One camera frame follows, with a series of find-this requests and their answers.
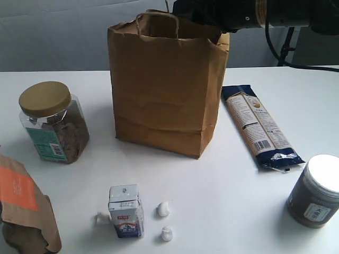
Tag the brown paper shopping bag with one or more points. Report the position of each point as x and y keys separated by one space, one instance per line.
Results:
x=166 y=75

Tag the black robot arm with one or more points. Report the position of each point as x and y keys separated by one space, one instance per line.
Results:
x=232 y=15

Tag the white wrapped candy upper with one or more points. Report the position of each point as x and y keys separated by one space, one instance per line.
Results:
x=163 y=209

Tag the white wrapped candy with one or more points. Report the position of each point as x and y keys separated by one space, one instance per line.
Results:
x=101 y=219
x=163 y=209
x=167 y=234

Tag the small blue white milk carton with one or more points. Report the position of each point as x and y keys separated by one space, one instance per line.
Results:
x=126 y=210

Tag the navy noodle packet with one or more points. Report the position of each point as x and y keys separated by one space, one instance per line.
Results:
x=267 y=143

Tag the white wrapped candy lower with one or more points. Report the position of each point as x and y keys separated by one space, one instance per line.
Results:
x=167 y=234

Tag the white wrapped candy left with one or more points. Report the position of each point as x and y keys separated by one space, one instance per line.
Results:
x=101 y=219

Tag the clear jar gold lid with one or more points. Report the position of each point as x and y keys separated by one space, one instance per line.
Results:
x=54 y=120

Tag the black stand pole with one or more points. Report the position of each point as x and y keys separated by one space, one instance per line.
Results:
x=286 y=48

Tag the dark jar white lid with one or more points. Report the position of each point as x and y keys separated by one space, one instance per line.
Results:
x=314 y=198

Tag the brown kraft pouch orange label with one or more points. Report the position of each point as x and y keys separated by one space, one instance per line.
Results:
x=29 y=223

